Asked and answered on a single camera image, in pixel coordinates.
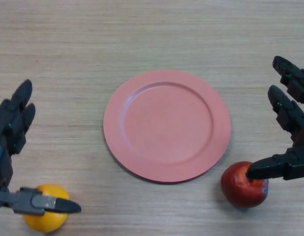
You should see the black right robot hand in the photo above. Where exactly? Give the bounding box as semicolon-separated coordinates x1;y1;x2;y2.
245;56;304;181

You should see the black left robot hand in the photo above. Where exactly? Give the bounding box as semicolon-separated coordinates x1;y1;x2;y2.
0;79;82;217

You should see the yellow pear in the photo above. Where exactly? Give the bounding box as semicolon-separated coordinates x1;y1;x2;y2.
22;183;70;234

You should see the pink round plate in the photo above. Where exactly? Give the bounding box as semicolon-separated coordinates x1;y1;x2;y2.
103;69;231;184

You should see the red apple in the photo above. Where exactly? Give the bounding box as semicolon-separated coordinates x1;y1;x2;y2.
220;161;269;209

